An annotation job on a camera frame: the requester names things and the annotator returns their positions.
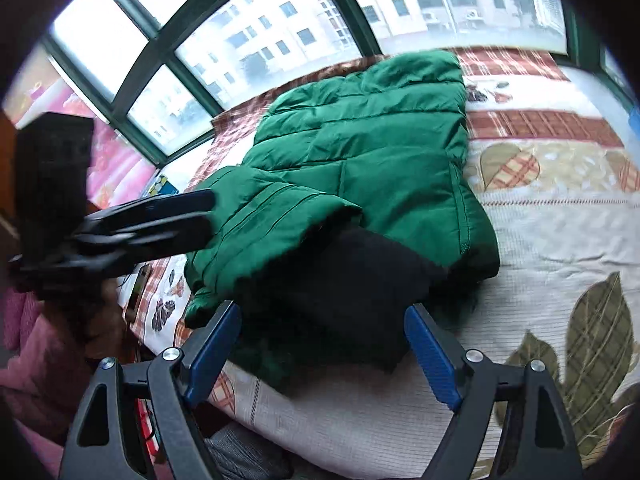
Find grey checked cloth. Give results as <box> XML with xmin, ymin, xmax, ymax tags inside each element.
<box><xmin>202</xmin><ymin>420</ymin><xmax>296</xmax><ymax>480</ymax></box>

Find dark green window frame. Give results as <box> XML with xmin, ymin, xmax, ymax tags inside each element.
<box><xmin>42</xmin><ymin>0</ymin><xmax>640</xmax><ymax>168</ymax></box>

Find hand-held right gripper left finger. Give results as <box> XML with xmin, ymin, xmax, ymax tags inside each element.
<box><xmin>59</xmin><ymin>301</ymin><xmax>242</xmax><ymax>480</ymax></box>

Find black phone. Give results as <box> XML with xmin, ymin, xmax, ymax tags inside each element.
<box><xmin>124</xmin><ymin>265</ymin><xmax>152</xmax><ymax>323</ymax></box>

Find plaid leaf-patterned bedsheet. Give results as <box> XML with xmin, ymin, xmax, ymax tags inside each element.
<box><xmin>120</xmin><ymin>46</ymin><xmax>640</xmax><ymax>480</ymax></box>

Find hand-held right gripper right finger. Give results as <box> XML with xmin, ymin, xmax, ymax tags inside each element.
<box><xmin>405</xmin><ymin>304</ymin><xmax>585</xmax><ymax>480</ymax></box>

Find green puffer jacket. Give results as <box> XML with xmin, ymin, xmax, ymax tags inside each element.
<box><xmin>184</xmin><ymin>50</ymin><xmax>501</xmax><ymax>396</ymax></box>

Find white louvred outdoor grille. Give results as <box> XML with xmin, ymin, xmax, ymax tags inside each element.
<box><xmin>525</xmin><ymin>0</ymin><xmax>568</xmax><ymax>36</ymax></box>

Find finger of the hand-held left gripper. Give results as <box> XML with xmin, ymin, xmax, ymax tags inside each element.
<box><xmin>20</xmin><ymin>215</ymin><xmax>216</xmax><ymax>293</ymax></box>
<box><xmin>82</xmin><ymin>189</ymin><xmax>217</xmax><ymax>233</ymax></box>

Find blue yellow-dotted tissue box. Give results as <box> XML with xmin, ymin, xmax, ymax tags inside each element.
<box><xmin>142</xmin><ymin>175</ymin><xmax>180</xmax><ymax>198</ymax></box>

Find pink window curtain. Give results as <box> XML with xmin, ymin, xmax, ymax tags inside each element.
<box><xmin>5</xmin><ymin>60</ymin><xmax>158</xmax><ymax>211</ymax></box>

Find person's left forearm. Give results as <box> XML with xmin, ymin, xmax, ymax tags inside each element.
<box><xmin>0</xmin><ymin>287</ymin><xmax>116</xmax><ymax>456</ymax></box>

